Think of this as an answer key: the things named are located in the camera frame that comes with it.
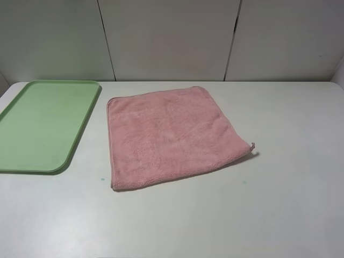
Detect pink fluffy towel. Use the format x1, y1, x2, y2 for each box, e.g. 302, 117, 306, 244
106, 87, 255, 191

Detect green plastic tray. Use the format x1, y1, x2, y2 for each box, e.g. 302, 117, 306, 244
1, 80, 102, 175

